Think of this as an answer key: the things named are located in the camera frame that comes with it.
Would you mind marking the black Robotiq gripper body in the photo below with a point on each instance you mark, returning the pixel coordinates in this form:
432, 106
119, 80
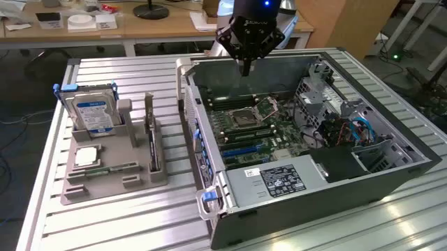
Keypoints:
255, 23

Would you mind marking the graphics card with metal bracket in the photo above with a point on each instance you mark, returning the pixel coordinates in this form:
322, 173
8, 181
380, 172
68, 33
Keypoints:
152, 136

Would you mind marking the white paper stack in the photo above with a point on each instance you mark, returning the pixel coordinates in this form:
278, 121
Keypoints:
202, 22

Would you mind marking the brown cardboard box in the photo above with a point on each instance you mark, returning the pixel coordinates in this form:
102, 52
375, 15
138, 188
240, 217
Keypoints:
210, 8

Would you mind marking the wooden desk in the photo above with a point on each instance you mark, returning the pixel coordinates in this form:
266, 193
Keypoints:
156, 28

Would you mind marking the wooden cabinet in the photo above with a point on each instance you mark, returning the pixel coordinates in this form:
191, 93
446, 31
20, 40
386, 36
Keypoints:
348, 26

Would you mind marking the black round lamp base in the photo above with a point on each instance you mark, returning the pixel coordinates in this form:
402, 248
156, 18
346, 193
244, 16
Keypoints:
151, 11

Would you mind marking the silver metal drive cage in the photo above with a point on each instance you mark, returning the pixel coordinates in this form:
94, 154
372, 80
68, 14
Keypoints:
314, 99

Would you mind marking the open socket cover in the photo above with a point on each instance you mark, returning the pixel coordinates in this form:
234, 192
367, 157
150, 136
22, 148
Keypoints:
268, 105

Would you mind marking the CPU socket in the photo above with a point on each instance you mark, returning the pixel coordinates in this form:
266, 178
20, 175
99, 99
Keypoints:
244, 119

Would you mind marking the white labelled box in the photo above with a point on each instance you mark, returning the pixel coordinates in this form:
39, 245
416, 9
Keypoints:
106, 23

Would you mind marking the red package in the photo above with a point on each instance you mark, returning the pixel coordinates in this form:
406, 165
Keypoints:
108, 8

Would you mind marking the green motherboard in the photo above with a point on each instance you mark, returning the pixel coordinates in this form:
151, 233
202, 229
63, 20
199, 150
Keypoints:
279, 136

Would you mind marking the green RAM stick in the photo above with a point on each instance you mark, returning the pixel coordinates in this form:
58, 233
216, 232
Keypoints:
251, 134
102, 171

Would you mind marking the white round container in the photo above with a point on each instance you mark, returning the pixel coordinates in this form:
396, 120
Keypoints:
82, 24

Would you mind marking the blue expansion slot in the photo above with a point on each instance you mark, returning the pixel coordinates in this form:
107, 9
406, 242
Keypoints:
240, 151

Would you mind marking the black chair base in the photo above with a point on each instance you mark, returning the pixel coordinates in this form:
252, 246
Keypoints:
52, 52

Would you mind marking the white box with black top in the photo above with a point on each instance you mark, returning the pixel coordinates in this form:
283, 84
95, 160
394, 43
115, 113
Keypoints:
51, 23

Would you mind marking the grey cup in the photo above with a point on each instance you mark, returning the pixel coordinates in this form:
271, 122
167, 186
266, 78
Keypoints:
51, 3

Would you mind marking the metal disk bay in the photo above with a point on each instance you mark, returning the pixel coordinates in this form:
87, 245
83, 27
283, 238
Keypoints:
384, 157

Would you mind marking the grey power supply unit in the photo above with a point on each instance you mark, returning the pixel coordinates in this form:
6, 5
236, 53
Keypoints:
251, 188

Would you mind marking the white paper card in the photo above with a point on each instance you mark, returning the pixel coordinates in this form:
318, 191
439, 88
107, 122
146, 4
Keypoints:
18, 26

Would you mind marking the silver CPU chip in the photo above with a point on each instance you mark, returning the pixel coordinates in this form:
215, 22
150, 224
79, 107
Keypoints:
86, 157

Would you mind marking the blue case latch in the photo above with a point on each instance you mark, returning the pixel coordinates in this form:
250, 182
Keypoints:
208, 196

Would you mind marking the open black PC case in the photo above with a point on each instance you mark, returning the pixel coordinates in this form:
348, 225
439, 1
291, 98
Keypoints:
314, 209

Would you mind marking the grey plastic parts rack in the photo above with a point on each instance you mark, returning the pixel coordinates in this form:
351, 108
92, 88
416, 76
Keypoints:
104, 188

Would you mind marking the white table frame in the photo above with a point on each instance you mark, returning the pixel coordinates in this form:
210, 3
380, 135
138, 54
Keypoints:
414, 23

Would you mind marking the hard disk with blue frame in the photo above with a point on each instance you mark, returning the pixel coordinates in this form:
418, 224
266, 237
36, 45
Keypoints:
92, 115

